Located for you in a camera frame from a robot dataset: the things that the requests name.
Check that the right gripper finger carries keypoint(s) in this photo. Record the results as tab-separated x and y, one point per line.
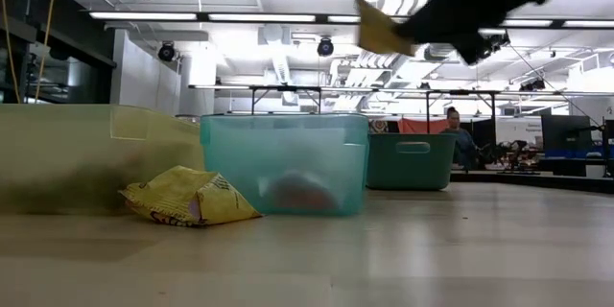
436	24

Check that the large yellow Sour Patch bag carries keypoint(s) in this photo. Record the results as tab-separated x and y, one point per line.
381	29

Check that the yellow-green translucent plastic bin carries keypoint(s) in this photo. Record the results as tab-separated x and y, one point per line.
57	139

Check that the light teal translucent plastic bin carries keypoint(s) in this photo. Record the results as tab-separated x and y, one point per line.
240	153

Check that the yellow candy bag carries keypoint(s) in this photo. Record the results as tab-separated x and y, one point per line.
177	192

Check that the clear bag with red candy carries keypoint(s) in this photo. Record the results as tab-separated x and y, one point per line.
302	194

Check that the black ceiling spot lamp cluster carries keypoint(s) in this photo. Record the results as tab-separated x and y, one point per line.
499	40

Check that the black overhead light bar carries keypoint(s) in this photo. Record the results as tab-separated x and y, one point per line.
192	16

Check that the orange cloth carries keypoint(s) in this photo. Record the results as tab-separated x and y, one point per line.
417	125

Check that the patterned fabric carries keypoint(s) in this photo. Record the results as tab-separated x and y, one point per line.
379	126

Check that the person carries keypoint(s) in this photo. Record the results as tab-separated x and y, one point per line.
458	144

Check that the white printed sign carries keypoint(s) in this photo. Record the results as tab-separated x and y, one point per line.
520	127

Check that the dark teal plastic bin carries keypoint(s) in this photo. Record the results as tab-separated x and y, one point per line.
412	168

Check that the clear round jar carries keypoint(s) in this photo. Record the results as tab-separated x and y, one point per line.
188	119

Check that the black monitor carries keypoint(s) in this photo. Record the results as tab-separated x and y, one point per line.
566	132

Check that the blue desk panel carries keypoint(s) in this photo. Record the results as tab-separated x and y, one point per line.
575	153

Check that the black metal frame stand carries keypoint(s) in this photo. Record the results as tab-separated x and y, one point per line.
493	105
252	101

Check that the black table frame rail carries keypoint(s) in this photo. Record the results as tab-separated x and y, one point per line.
527	180

